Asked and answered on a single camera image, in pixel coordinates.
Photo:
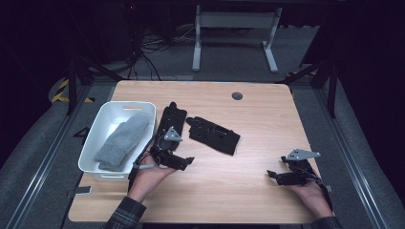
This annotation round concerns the grey mitten with label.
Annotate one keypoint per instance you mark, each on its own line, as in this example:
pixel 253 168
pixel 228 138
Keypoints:
pixel 122 141

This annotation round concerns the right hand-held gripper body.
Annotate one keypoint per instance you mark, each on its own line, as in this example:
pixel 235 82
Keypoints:
pixel 299 176

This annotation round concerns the black glove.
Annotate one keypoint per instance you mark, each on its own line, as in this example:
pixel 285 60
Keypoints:
pixel 213 136
pixel 173 119

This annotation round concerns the grey round table grommet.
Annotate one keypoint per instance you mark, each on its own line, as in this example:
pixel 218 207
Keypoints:
pixel 237 95

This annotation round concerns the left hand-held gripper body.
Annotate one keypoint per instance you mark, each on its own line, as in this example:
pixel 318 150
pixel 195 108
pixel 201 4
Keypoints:
pixel 165 156

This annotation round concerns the grey metal desk frame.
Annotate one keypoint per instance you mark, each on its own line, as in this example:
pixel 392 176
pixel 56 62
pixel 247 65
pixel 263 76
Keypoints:
pixel 235 20

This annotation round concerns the yellow black hazard tape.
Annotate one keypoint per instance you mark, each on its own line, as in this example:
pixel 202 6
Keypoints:
pixel 60 92

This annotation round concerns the aluminium floor rail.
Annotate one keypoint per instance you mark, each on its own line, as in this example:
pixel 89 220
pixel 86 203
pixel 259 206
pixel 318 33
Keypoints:
pixel 350 159
pixel 47 159

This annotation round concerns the white plastic bin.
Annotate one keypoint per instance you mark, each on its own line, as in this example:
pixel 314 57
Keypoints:
pixel 110 117

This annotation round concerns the person's right hand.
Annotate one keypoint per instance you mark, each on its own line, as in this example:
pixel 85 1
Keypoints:
pixel 313 198

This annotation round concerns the black tripod stand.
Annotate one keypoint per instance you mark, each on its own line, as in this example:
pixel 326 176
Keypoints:
pixel 72 86
pixel 331 89

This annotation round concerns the person's left hand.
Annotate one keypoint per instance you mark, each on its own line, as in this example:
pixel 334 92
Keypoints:
pixel 149 179

